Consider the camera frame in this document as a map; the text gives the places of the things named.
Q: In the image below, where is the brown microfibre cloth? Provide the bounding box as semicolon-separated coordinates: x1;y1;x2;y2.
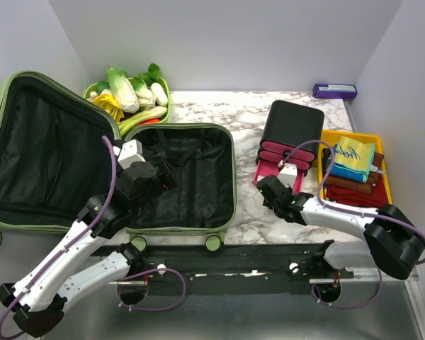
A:
321;149;385;195

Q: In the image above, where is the black case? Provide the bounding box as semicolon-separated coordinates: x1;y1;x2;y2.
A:
252;100;325;192

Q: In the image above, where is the yellow blue towel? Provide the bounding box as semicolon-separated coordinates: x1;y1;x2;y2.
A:
331;136;375;183

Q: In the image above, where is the yellow plastic tray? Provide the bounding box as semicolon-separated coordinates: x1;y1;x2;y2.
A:
314;130;392;204

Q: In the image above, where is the green hard-shell suitcase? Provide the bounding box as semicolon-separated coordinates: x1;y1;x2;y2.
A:
0;72;237;237

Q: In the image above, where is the dark red cloth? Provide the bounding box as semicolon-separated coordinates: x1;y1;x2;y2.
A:
326;184;388;208

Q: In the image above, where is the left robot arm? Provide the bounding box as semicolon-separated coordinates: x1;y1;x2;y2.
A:
0;154;176;338

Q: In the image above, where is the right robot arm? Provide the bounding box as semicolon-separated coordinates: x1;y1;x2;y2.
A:
256;175;425;280

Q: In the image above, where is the celery stalk toy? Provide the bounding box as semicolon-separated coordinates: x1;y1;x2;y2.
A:
118;106;168;135

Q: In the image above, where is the green vegetable basket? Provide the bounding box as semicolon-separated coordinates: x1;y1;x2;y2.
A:
84;78;171;135

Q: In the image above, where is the bok choy toy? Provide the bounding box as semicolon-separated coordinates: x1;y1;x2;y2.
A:
130;77;156;111

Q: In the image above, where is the yellow cabbage toy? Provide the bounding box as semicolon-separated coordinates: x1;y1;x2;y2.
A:
92;89;125;123

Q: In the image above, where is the white radish toy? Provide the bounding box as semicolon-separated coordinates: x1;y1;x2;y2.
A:
150;82;169;106

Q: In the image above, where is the napa cabbage toy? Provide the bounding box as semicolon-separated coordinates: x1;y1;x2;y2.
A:
106;67;140;113

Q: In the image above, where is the mushroom toy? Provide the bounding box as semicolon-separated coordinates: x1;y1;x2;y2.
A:
87;91;98;102

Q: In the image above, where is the green leafy vegetable toy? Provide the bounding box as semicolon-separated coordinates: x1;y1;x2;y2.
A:
135;63;162;87

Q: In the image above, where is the purple box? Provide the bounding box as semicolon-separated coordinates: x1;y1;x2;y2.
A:
312;84;358;100

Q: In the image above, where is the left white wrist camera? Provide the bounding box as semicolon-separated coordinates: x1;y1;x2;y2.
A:
113;140;146;169

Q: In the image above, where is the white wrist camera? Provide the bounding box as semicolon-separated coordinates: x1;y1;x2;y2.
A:
277;161;298;188
113;140;146;169

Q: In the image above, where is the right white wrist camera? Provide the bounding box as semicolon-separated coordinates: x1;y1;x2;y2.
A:
277;161;298;188

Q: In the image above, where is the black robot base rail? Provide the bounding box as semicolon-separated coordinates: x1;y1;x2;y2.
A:
102;240;355;297

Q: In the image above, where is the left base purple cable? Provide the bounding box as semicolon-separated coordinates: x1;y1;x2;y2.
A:
116;267;187;313

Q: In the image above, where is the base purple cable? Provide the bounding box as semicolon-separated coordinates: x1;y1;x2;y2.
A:
311;271;383;310
116;267;187;313

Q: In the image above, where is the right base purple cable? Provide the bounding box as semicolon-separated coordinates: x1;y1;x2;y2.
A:
311;271;383;310

